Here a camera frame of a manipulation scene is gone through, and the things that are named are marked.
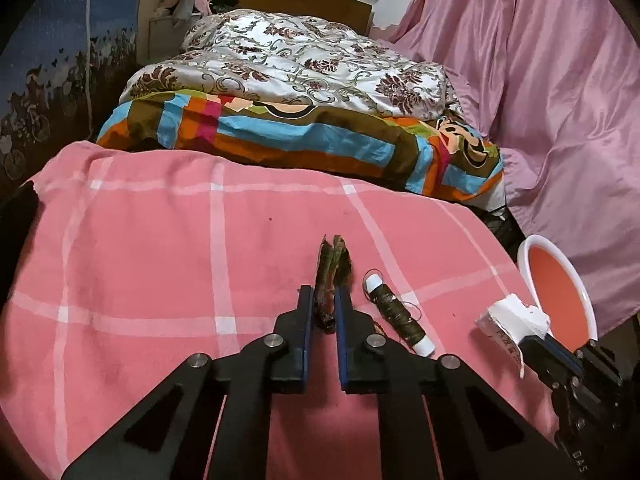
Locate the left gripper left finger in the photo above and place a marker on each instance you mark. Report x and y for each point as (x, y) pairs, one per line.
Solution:
(209, 418)

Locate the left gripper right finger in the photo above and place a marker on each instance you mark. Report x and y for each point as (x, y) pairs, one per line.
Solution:
(437, 419)

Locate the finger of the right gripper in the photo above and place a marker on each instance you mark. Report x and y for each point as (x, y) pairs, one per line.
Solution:
(549, 359)

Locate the white paper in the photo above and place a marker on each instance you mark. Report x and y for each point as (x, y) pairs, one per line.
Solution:
(508, 322)

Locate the dark thread spool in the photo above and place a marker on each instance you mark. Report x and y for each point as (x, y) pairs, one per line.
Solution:
(395, 313)

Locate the brown dried peel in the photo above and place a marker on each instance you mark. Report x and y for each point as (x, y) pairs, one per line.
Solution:
(334, 270)

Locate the orange trash bin white rim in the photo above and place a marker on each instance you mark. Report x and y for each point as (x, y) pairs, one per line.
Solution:
(558, 290)

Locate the pink plaid blanket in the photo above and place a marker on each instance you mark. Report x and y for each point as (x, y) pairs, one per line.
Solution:
(138, 260)

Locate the colourful cartoon bed sheet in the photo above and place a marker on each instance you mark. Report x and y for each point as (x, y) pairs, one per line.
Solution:
(444, 158)

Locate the pink curtain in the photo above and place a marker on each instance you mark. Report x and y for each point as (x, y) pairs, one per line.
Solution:
(555, 84)

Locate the blue fabric wardrobe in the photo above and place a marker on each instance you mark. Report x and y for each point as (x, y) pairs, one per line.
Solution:
(63, 66)

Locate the floral white duvet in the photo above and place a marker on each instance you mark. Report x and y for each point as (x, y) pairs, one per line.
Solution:
(281, 58)

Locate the white nightstand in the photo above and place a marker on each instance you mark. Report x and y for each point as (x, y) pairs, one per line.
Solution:
(166, 37)

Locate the wooden headboard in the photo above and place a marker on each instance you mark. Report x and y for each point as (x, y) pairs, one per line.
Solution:
(353, 13)

